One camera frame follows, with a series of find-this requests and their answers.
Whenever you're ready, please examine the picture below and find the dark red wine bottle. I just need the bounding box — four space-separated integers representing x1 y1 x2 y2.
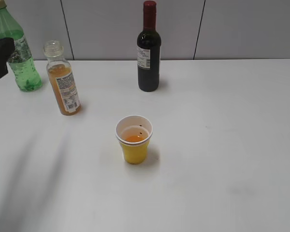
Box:
137 0 161 92

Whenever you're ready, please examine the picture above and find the yellow paper cup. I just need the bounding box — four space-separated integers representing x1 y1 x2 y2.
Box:
116 115 153 164

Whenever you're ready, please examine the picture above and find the orange juice bottle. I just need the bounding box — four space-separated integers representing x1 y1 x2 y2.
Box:
43 40 81 116

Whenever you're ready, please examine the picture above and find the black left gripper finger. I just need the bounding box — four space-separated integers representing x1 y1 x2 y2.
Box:
0 38 15 79

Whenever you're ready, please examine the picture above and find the green plastic soda bottle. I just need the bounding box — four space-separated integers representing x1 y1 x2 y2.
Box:
0 0 42 92

